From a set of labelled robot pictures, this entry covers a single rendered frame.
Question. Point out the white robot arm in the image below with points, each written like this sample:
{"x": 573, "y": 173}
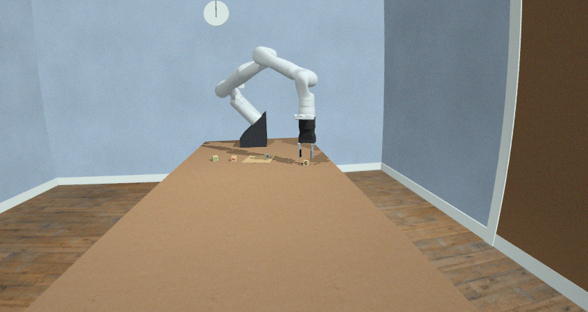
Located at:
{"x": 267, "y": 57}

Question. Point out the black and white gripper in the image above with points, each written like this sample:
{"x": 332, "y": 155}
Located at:
{"x": 306, "y": 118}

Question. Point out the tan flat mat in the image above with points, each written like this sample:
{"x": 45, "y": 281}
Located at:
{"x": 259, "y": 159}

